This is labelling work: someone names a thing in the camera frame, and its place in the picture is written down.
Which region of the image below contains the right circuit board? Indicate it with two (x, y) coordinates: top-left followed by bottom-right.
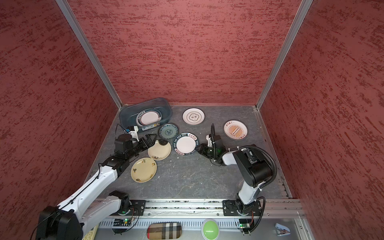
(238, 219), (254, 230)

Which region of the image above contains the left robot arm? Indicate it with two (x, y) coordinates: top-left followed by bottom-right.
(32, 134), (157, 240)

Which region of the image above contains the white plate orange sunburst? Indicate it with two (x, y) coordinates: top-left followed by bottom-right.
(224, 120), (249, 141)

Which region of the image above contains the green rim plate red ring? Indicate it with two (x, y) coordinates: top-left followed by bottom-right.
(135, 108), (163, 127)

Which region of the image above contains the cream plate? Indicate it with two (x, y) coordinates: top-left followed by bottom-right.
(131, 158), (157, 183)
(148, 140), (172, 161)

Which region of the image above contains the circuit board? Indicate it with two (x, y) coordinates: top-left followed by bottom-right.
(113, 219), (131, 228)
(238, 219), (254, 230)

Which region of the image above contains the aluminium corner post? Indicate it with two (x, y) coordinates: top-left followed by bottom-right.
(256, 0), (313, 111)
(55, 0), (123, 110)

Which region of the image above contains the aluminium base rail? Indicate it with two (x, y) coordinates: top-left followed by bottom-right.
(49, 197), (314, 240)

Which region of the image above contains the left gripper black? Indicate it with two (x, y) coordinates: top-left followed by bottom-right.
(126, 134), (158, 160)

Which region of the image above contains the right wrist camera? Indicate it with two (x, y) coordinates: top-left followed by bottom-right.
(206, 135), (213, 148)

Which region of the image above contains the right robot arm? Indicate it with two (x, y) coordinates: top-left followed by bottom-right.
(196, 135), (277, 215)

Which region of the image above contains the cream calculator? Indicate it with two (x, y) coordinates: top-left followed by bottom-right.
(83, 226), (99, 240)

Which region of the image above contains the left circuit board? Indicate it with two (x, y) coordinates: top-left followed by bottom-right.
(113, 219), (131, 228)

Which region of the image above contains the green round button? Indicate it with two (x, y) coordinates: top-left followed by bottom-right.
(201, 219), (220, 240)

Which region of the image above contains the white plate green HAO SHI rim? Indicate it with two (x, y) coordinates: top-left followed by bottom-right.
(173, 133), (199, 156)

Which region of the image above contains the blue translucent plastic bin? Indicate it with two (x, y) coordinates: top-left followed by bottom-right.
(119, 98), (173, 133)

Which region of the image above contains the white blue stapler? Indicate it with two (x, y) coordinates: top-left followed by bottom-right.
(275, 223), (291, 237)

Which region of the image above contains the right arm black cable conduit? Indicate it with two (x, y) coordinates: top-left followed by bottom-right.
(209, 123), (277, 233)

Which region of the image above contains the right aluminium corner post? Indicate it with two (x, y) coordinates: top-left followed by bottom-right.
(256, 0), (313, 111)

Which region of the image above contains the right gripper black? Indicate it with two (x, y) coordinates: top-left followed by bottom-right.
(194, 143), (218, 159)

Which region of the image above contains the left aluminium corner post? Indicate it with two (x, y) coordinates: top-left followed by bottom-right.
(55, 0), (123, 110)

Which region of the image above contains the small teal patterned plate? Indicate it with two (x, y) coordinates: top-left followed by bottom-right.
(158, 123), (179, 141)

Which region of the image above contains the plaid pouch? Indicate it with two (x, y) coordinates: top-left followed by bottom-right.
(147, 222), (182, 240)

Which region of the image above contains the white plate flower outline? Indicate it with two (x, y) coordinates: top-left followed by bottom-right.
(182, 108), (205, 126)

